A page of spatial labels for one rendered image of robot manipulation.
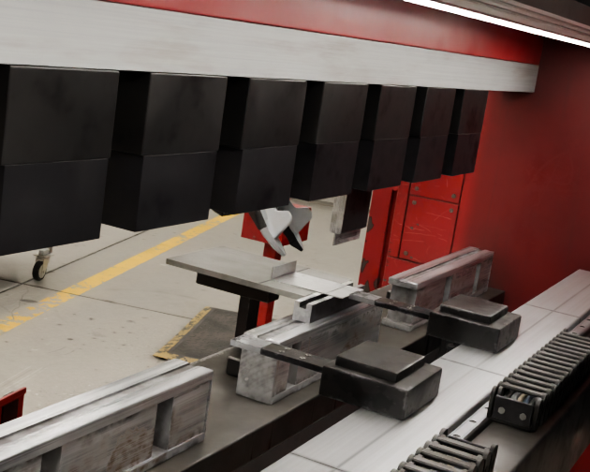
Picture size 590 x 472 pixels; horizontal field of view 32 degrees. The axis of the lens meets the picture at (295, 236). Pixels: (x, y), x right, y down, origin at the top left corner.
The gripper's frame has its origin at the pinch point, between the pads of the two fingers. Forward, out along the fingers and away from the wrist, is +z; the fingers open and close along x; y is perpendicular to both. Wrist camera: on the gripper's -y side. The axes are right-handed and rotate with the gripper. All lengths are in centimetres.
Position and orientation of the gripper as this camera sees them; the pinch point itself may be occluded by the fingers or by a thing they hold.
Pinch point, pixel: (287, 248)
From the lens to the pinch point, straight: 171.1
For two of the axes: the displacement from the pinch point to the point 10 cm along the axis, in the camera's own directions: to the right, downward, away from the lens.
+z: 4.5, 8.8, -1.3
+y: 7.6, -4.6, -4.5
